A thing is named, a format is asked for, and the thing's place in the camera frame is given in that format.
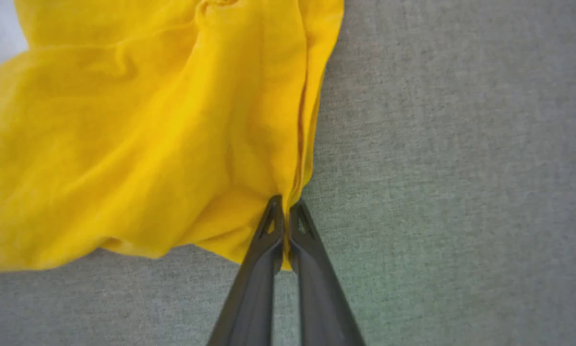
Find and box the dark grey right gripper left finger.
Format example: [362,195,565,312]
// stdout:
[206,194,286,346]

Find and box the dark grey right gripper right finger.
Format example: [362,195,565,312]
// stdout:
[287,199,367,346]

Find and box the yellow shirt with white patches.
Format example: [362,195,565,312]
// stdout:
[0,0,345,275]

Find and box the grey fabric sofa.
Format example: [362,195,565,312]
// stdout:
[0,0,576,346]

